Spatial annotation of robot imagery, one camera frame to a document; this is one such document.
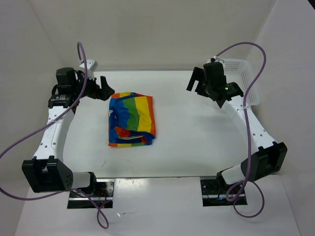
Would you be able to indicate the white perforated plastic basket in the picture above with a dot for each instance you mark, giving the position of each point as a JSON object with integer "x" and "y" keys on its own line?
{"x": 240, "y": 72}

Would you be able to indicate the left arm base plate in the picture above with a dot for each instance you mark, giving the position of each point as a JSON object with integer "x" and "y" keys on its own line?
{"x": 102, "y": 196}

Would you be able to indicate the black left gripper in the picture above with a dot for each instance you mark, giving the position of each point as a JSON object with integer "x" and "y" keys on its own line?
{"x": 105, "y": 93}

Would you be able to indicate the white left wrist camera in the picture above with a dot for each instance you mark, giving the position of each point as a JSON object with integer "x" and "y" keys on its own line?
{"x": 91, "y": 65}

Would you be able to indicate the rainbow striped shorts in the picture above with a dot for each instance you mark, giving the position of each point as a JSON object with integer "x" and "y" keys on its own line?
{"x": 131, "y": 120}

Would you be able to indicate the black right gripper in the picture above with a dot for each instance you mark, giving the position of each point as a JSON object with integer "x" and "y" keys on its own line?
{"x": 198, "y": 74}

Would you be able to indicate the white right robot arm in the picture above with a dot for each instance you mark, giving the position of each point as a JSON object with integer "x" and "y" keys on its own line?
{"x": 266, "y": 154}

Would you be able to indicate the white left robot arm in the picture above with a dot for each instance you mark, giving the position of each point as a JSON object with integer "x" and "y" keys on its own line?
{"x": 46, "y": 172}

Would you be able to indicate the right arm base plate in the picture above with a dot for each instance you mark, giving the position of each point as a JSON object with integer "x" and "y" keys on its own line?
{"x": 214, "y": 196}

